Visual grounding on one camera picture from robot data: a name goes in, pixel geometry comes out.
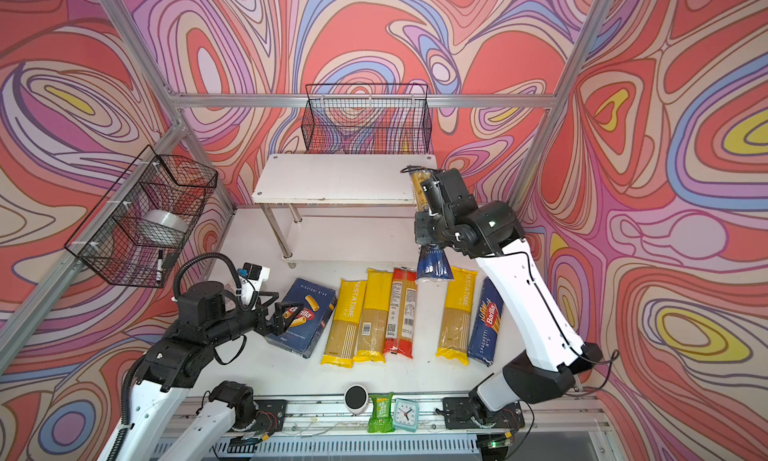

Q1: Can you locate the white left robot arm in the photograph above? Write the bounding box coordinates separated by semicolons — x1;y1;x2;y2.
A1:
99;252;303;460

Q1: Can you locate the red spaghetti bag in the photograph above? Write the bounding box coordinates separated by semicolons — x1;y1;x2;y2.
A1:
384;268;417;359

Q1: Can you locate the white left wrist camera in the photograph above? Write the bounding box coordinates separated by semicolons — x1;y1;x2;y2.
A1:
237;262;270;304

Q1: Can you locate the blue Ankara spaghetti bag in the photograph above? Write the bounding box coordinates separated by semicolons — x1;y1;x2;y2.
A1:
403;165;454;282

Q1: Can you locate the black wire basket back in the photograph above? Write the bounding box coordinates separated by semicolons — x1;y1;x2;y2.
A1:
301;81;432;155

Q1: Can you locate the yellow Pastatime spaghetti bag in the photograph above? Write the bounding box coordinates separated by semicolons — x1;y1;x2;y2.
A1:
321;280;367;368
436;268;477;366

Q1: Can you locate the teal alarm clock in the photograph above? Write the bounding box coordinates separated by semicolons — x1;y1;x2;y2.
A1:
393;398;420;432

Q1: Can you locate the aluminium frame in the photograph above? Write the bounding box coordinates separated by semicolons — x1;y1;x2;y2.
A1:
0;0;625;378

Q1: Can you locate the yellow spaghetti bag with barcode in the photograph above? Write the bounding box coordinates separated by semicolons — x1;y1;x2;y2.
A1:
353;269;393;363

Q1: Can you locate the black marker pen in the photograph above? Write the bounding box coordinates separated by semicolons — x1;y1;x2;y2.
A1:
155;249;164;285

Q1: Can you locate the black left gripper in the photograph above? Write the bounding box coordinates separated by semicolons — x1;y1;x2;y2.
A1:
202;289;303;350

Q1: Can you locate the white tape roll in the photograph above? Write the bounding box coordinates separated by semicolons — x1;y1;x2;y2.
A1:
137;209;188;248

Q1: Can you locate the black wire basket left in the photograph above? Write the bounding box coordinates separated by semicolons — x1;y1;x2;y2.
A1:
64;146;218;288

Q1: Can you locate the white two-tier shelf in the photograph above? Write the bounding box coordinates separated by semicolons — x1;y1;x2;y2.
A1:
252;154;436;266

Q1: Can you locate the black wire basket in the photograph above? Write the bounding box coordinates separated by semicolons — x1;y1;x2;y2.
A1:
64;146;218;288
301;81;432;155

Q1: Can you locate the blue Barilla spaghetti box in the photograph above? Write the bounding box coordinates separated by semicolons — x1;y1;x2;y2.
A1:
468;277;504;366

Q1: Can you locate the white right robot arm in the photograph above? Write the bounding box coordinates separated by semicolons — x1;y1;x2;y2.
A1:
414;169;603;425

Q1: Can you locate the round black white speaker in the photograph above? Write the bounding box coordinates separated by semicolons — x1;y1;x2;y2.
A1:
344;384;370;416

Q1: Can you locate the blue Barilla rigatoni box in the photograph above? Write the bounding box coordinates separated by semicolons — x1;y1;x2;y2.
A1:
266;278;337;359

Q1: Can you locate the green snack bag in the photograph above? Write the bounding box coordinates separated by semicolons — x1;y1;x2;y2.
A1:
367;393;395;434

